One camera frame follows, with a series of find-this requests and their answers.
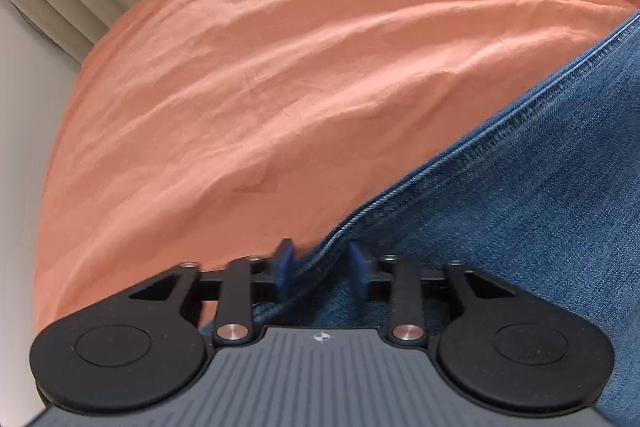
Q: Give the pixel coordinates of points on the orange bed sheet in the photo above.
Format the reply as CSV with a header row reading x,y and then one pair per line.
x,y
300,57

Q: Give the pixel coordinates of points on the blue denim pants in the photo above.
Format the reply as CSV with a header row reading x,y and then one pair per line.
x,y
500,232

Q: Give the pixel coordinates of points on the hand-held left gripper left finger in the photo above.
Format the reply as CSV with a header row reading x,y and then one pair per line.
x,y
283,267

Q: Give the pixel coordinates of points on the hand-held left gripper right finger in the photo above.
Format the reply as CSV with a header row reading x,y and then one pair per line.
x,y
358,269

